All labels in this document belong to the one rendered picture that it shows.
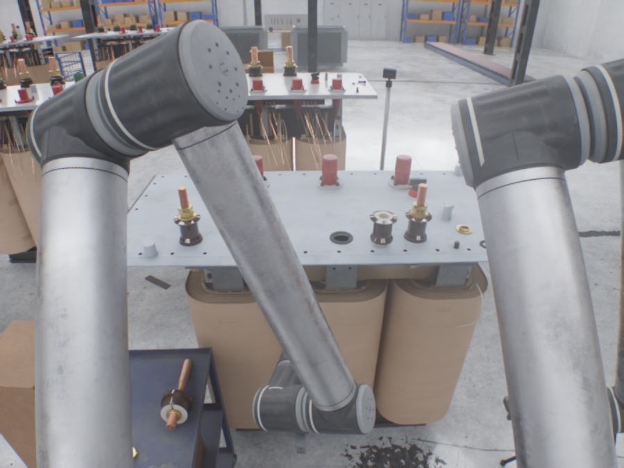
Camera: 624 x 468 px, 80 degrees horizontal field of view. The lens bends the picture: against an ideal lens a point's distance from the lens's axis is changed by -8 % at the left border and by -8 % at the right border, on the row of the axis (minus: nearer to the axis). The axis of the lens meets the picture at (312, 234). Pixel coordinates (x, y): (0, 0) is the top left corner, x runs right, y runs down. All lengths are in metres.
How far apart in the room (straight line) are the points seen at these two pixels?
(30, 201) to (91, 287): 3.27
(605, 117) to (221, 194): 0.55
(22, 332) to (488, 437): 2.45
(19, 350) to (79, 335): 1.39
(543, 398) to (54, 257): 0.70
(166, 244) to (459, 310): 1.18
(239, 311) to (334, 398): 0.87
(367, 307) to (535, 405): 1.12
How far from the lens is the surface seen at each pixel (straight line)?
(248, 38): 13.53
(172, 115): 0.58
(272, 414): 0.99
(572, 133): 0.66
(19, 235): 4.23
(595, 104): 0.67
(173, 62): 0.56
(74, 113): 0.69
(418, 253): 1.42
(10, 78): 8.20
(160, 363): 1.76
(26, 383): 1.86
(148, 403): 1.65
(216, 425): 1.97
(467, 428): 2.67
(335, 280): 1.59
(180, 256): 1.43
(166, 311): 3.35
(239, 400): 2.10
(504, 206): 0.63
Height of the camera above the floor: 2.14
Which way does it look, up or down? 32 degrees down
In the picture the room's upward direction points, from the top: straight up
